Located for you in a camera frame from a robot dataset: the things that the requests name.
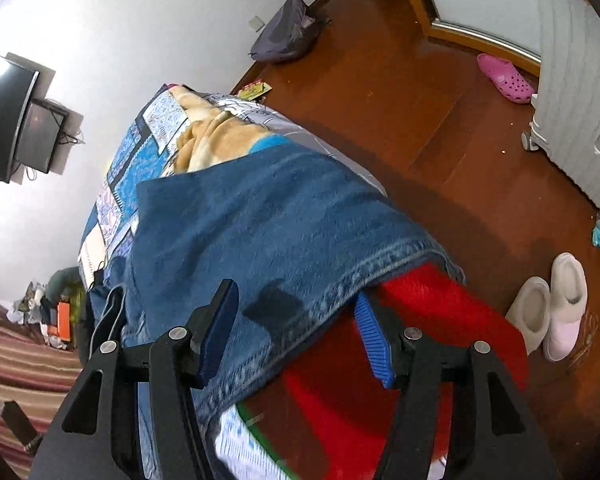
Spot colourful flat packet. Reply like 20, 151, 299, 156
238, 80, 272, 102

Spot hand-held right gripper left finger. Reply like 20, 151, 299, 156
28, 279, 241, 480

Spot white oil radiator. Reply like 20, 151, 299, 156
522, 0, 600, 222

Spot white fluffy slipper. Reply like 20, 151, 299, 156
544, 253, 589, 363
505, 277, 552, 356

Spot beige fleece blanket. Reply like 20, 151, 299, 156
172, 87, 277, 174

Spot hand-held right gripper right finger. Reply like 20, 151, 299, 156
354, 289, 563, 480

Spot blue denim jeans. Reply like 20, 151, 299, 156
87, 147, 466, 441

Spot large black wall television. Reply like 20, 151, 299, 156
0, 56, 40, 184

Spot striped red beige curtain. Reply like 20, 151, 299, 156
0, 292, 89, 480

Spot patchwork patterned quilt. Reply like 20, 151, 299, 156
77, 84, 390, 292

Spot wooden door frame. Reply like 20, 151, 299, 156
387, 0, 544, 77

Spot pile of assorted clutter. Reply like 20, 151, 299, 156
7, 280, 88, 352

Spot red cloth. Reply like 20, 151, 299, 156
280, 260, 529, 480

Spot white printed cloth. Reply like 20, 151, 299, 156
214, 402, 302, 480

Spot pink clog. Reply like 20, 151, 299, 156
476, 53, 537, 105

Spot grey backpack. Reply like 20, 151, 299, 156
250, 0, 332, 65

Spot grey green cushion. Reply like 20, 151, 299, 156
46, 267, 82, 307

